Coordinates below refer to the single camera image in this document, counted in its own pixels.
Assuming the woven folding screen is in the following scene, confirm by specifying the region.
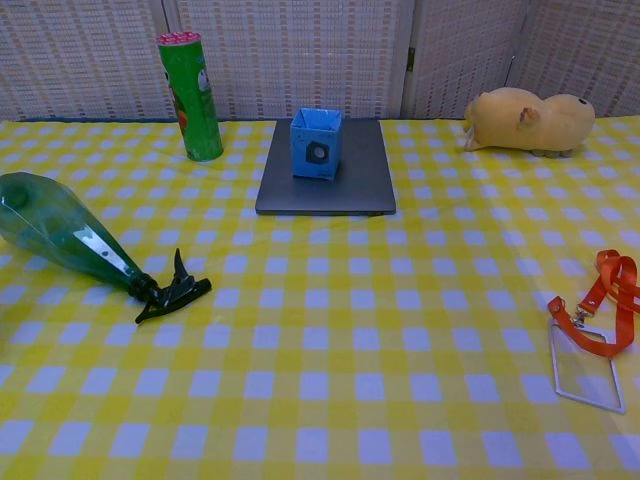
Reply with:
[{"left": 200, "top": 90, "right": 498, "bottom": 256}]
[{"left": 0, "top": 0, "right": 640, "bottom": 123}]

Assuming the green spray bottle black nozzle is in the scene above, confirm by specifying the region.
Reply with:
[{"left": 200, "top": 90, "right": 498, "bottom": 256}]
[{"left": 0, "top": 171, "right": 213, "bottom": 325}]

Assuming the yellow plush animal toy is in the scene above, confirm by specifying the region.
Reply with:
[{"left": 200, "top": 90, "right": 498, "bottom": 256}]
[{"left": 463, "top": 86, "right": 596, "bottom": 160}]

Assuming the dark grey closed laptop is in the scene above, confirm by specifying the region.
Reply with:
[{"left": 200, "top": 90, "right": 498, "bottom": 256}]
[{"left": 254, "top": 118, "right": 398, "bottom": 218}]

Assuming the blue open cardboard box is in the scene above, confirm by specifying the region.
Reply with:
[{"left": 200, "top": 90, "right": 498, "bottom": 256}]
[{"left": 290, "top": 107, "right": 344, "bottom": 181}]

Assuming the green chip can red lid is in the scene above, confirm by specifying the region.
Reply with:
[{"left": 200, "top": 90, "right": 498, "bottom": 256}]
[{"left": 155, "top": 31, "right": 225, "bottom": 163}]

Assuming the clear badge holder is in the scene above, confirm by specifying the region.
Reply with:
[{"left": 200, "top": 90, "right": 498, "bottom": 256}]
[{"left": 548, "top": 317, "right": 627, "bottom": 415}]

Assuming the orange lanyard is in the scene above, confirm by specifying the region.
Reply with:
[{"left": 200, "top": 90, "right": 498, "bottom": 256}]
[{"left": 546, "top": 249, "right": 640, "bottom": 358}]

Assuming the yellow white checkered tablecloth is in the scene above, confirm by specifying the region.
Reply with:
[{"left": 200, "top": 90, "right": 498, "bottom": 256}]
[{"left": 0, "top": 116, "right": 640, "bottom": 480}]

